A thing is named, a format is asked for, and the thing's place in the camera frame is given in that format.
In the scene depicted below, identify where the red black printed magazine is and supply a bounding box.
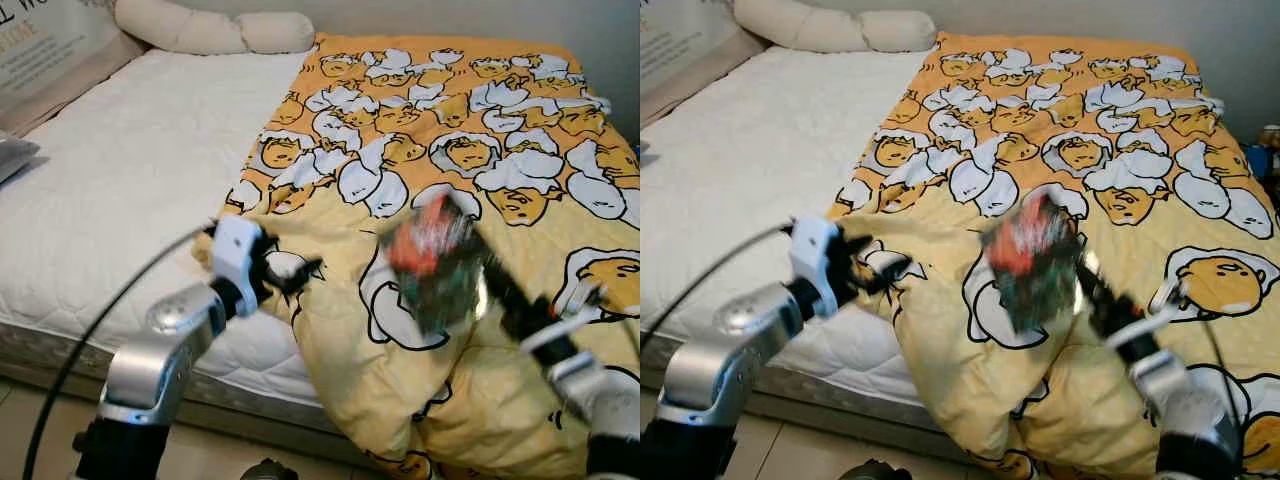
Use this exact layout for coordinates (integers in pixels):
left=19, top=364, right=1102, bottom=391
left=980, top=190, right=1087, bottom=337
left=383, top=193, right=493, bottom=338

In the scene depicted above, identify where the long beige bolster pillow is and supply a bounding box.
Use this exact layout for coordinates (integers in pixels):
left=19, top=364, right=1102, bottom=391
left=732, top=0, right=938, bottom=54
left=113, top=0, right=317, bottom=56

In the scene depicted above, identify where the white quilted mattress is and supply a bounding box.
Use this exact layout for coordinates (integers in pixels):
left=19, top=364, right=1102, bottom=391
left=0, top=48, right=321, bottom=396
left=640, top=45, right=941, bottom=398

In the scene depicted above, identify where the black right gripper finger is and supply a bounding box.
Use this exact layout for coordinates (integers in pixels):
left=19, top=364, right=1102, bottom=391
left=1066, top=268, right=1107, bottom=319
left=1072, top=246, right=1117, bottom=299
left=472, top=268, right=517, bottom=323
left=480, top=248, right=528, bottom=303

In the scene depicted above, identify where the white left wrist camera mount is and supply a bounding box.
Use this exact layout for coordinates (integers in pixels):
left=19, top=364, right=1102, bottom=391
left=210, top=215, right=267, bottom=293
left=788, top=215, right=847, bottom=306

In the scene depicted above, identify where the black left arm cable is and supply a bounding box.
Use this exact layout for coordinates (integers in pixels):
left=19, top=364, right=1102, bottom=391
left=22, top=225, right=217, bottom=480
left=640, top=222, right=797, bottom=351

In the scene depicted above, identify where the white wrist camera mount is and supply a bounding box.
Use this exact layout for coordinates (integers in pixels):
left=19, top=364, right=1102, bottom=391
left=788, top=215, right=847, bottom=306
left=210, top=215, right=267, bottom=293
left=1130, top=275, right=1193, bottom=347
left=520, top=283, right=608, bottom=353

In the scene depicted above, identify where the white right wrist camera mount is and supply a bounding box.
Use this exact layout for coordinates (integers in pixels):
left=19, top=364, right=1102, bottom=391
left=520, top=283, right=608, bottom=353
left=1130, top=275, right=1193, bottom=347

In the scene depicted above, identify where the yellow cartoon egg duvet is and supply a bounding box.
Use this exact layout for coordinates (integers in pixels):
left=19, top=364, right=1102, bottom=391
left=190, top=33, right=641, bottom=480
left=825, top=30, right=1280, bottom=480

